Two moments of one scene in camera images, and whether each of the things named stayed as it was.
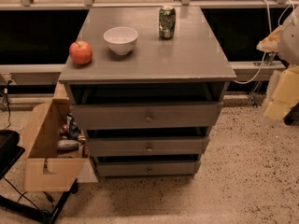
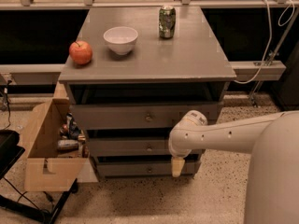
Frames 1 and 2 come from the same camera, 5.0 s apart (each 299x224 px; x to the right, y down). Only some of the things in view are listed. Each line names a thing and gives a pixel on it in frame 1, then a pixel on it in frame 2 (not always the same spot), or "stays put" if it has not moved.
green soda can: x=166 y=21 stays put
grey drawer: x=147 y=146 stays put
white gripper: x=291 y=42 -> x=178 y=148
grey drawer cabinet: x=147 y=85 stays put
